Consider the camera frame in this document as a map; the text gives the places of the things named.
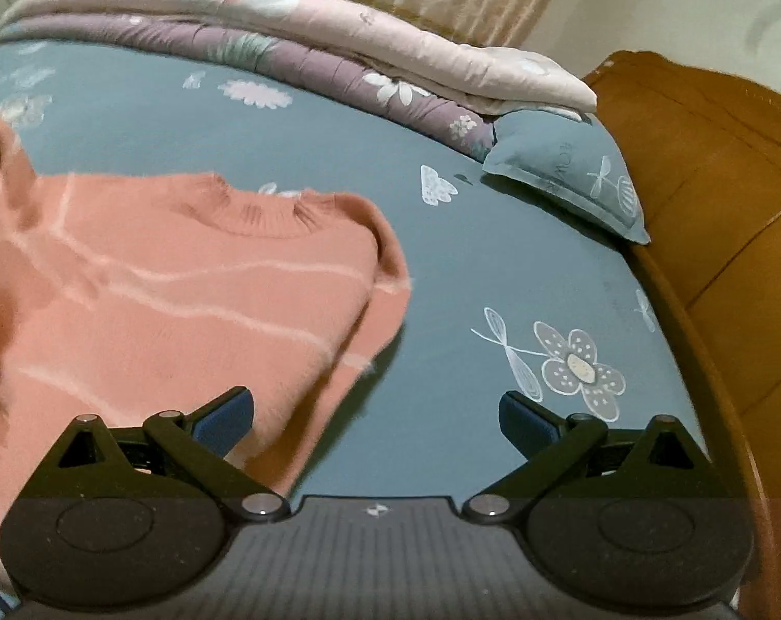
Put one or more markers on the wooden bed headboard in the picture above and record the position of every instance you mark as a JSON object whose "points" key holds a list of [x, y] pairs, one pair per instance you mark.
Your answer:
{"points": [[720, 206]]}

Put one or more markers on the pink striped knit sweater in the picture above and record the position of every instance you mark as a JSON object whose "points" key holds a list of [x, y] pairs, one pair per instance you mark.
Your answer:
{"points": [[170, 310]]}

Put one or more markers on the pink floral quilt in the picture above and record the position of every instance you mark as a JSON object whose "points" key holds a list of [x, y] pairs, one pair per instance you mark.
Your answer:
{"points": [[377, 32]]}

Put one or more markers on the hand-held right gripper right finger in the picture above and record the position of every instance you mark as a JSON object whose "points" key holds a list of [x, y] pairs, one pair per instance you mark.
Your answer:
{"points": [[526, 420]]}

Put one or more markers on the blue floral pillow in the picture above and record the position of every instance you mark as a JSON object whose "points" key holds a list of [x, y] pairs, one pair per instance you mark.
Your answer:
{"points": [[558, 161]]}

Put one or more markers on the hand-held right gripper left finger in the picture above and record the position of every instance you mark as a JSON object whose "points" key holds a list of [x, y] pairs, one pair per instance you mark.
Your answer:
{"points": [[225, 416]]}

